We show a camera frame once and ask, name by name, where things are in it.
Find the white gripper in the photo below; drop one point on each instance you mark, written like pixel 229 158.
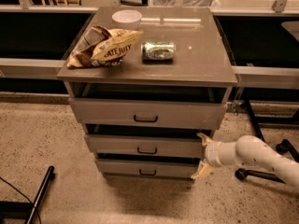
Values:
pixel 212 154

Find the grey drawer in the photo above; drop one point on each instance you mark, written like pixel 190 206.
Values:
pixel 150 146
pixel 147 168
pixel 148 113

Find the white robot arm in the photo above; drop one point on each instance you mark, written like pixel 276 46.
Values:
pixel 247 150

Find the grey drawer cabinet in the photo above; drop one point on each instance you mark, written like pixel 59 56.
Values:
pixel 200 73

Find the grey bottom drawer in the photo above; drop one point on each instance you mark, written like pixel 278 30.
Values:
pixel 147 168

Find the grey top drawer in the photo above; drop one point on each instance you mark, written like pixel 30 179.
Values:
pixel 148 113

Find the black wheeled base legs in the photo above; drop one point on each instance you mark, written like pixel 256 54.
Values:
pixel 283 147

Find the green soda can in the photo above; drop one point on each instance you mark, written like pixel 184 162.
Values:
pixel 158 51

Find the yellow chip bag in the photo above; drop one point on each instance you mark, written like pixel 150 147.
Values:
pixel 101 47

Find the black stand leg left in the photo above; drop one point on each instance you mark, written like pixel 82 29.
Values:
pixel 49 176

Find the white bowl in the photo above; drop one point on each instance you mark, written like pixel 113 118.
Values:
pixel 127 19

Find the metal railing frame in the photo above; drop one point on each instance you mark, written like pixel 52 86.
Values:
pixel 247 77

